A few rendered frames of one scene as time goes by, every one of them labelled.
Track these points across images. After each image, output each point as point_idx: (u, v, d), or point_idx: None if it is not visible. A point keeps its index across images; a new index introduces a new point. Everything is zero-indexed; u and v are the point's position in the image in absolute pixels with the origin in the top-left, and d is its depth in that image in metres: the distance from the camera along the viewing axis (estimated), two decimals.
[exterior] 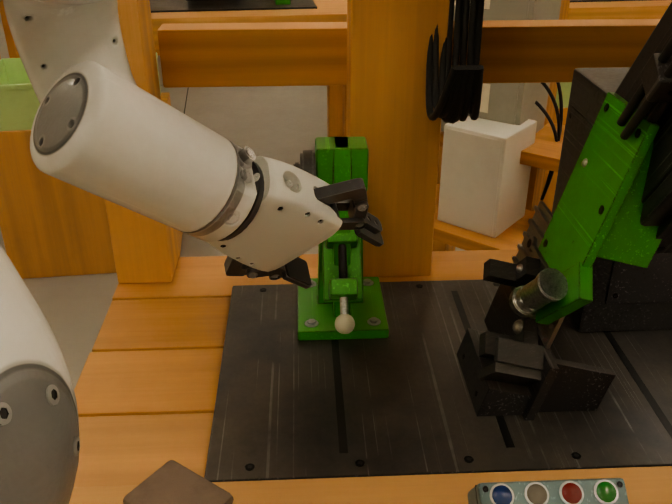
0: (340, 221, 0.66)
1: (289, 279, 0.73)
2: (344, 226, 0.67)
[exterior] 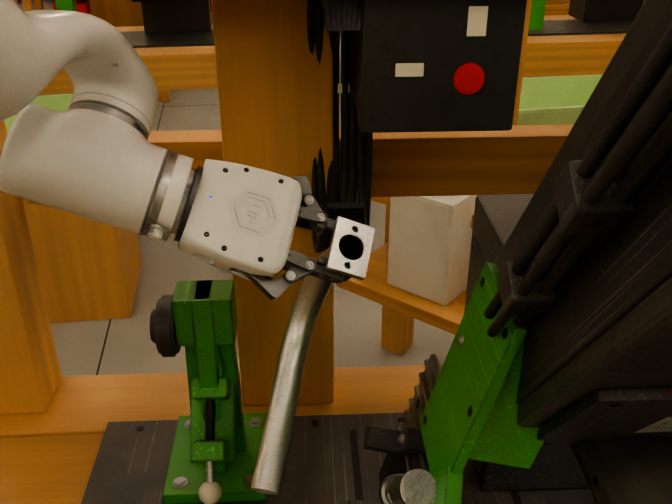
0: None
1: (322, 236, 0.75)
2: (288, 265, 0.73)
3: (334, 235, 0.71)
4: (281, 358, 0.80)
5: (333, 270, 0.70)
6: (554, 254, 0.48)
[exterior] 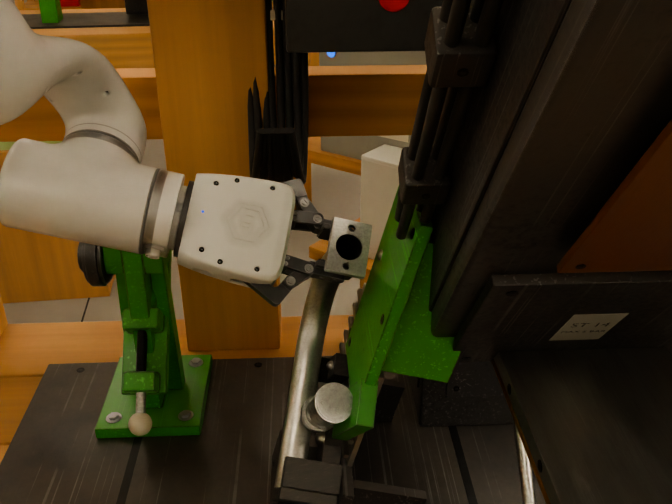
0: None
1: (322, 236, 0.75)
2: (289, 269, 0.73)
3: (331, 236, 0.71)
4: (296, 357, 0.81)
5: (332, 272, 0.71)
6: (432, 120, 0.47)
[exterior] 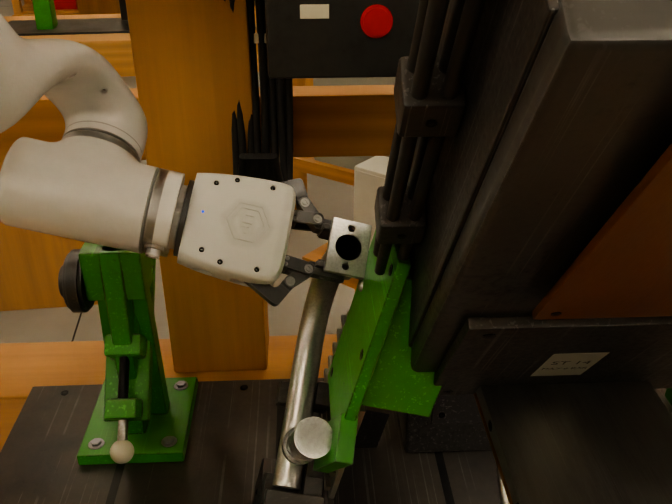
0: None
1: (323, 235, 0.75)
2: (289, 269, 0.73)
3: (331, 236, 0.71)
4: (296, 355, 0.81)
5: (331, 272, 0.71)
6: (404, 166, 0.46)
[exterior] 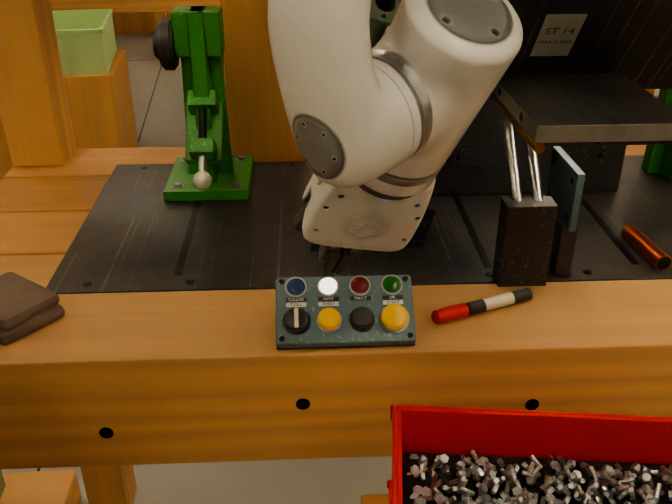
0: (303, 198, 0.68)
1: None
2: None
3: None
4: None
5: (372, 20, 0.91)
6: None
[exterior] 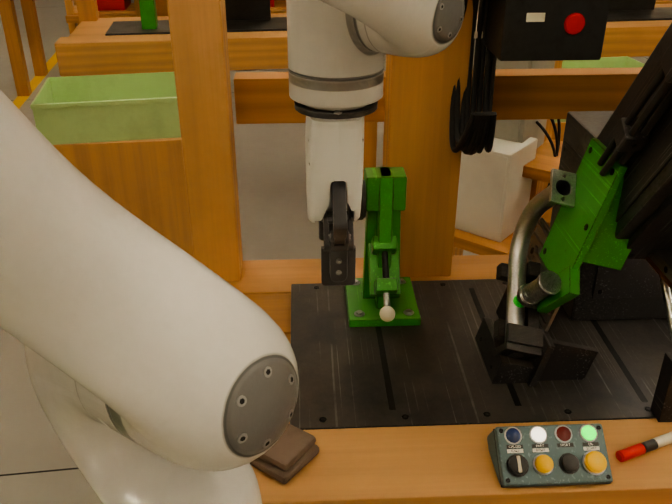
0: None
1: (355, 252, 0.68)
2: None
3: (552, 180, 1.12)
4: (511, 265, 1.22)
5: (554, 203, 1.12)
6: (657, 100, 0.88)
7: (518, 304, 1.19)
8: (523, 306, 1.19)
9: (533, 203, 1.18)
